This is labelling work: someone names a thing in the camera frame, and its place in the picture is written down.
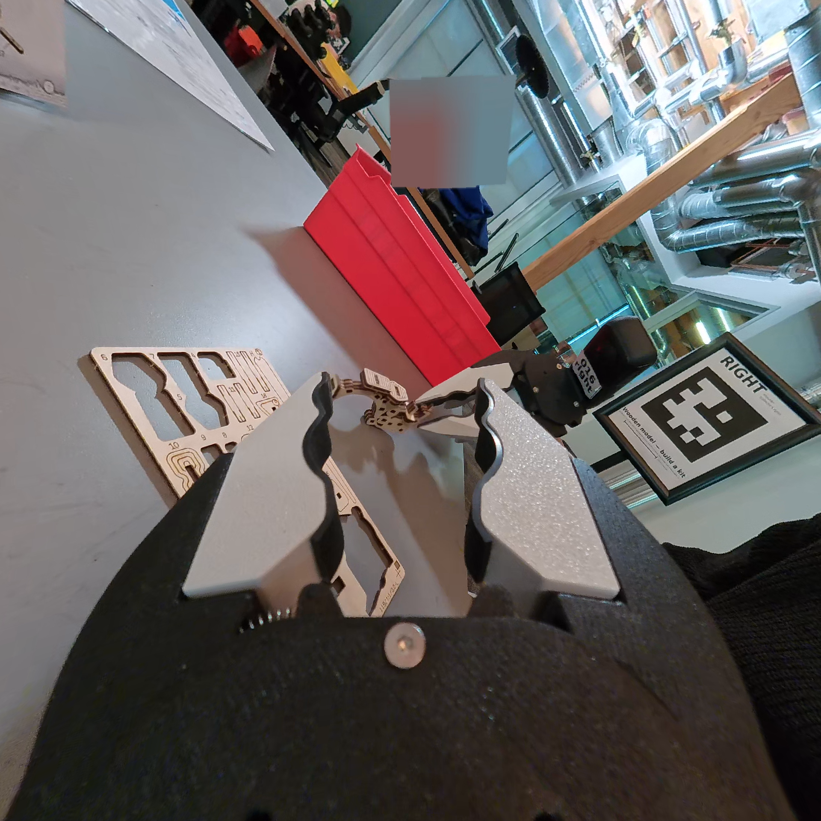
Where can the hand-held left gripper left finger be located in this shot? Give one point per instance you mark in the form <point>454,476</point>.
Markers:
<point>256,513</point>

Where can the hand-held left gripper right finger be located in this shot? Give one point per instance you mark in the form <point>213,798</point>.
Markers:
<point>545,526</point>

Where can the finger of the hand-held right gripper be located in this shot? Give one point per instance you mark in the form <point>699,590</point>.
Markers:
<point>458,424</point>
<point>458,391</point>

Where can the small wooden model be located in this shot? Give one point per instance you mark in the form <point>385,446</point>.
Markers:
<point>385,401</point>

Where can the laser-cut wooden parts sheet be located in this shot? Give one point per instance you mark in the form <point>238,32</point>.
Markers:
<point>154,410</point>

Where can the person's right forearm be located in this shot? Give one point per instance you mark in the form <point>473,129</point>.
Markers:
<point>757,641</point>

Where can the grey desk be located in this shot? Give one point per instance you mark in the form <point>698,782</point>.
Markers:
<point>128,244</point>

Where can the black panel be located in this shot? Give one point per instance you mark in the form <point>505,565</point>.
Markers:
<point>510,301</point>

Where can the red plastic bin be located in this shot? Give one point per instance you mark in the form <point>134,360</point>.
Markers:
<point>397,269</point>

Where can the framed marker sign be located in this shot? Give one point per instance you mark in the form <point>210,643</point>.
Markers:
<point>705,410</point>

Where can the blue cloth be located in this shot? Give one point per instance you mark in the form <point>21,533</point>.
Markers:
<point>465,218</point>

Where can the cluster of silver pipes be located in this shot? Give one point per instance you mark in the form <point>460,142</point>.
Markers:
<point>725,211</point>

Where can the black office chair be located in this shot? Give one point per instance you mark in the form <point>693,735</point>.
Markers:
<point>333,115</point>

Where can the black floor lamp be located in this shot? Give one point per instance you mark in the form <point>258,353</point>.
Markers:
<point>532,64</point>

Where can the red case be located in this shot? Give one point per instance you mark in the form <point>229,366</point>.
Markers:
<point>244,43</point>

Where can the laminated paper sheet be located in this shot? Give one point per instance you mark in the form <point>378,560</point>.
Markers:
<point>173,58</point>

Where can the white printed model box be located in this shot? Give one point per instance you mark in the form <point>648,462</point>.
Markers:
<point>29,45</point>

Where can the wooden post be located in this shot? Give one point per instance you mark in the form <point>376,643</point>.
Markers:
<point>654,186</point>

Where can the silver spiral duct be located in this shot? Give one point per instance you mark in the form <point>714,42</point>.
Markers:
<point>551,141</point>

